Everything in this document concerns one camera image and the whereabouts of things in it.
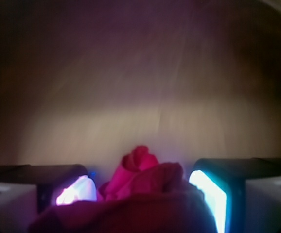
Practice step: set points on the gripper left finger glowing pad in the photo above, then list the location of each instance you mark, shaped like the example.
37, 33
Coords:
26, 191

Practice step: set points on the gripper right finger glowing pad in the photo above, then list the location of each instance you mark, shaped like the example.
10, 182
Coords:
244, 195

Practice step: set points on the red paper ball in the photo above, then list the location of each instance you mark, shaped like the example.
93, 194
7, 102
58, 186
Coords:
143, 196

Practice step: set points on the brown paper bag tray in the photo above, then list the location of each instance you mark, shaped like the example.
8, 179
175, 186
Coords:
85, 81

